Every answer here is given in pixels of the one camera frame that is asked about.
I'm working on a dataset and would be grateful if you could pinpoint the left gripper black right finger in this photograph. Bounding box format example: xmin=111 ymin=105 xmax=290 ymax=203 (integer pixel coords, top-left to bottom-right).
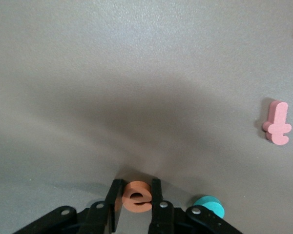
xmin=147 ymin=178 xmax=245 ymax=234

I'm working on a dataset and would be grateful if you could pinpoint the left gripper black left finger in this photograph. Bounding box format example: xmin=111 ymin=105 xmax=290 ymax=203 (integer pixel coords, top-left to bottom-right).
xmin=13 ymin=179 xmax=125 ymax=234

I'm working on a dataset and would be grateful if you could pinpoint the orange foam letter e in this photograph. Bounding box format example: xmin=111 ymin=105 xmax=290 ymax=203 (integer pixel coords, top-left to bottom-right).
xmin=121 ymin=180 xmax=153 ymax=213

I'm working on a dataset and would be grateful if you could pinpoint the teal foam letter c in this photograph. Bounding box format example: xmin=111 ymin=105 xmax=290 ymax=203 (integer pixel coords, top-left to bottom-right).
xmin=192 ymin=195 xmax=225 ymax=219

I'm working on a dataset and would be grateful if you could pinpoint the brown table cover sheet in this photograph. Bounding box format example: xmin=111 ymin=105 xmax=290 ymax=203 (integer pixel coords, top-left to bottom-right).
xmin=0 ymin=0 xmax=293 ymax=234

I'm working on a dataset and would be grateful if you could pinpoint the pink foam letter t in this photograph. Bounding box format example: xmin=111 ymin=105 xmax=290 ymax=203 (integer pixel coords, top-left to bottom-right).
xmin=262 ymin=100 xmax=293 ymax=146

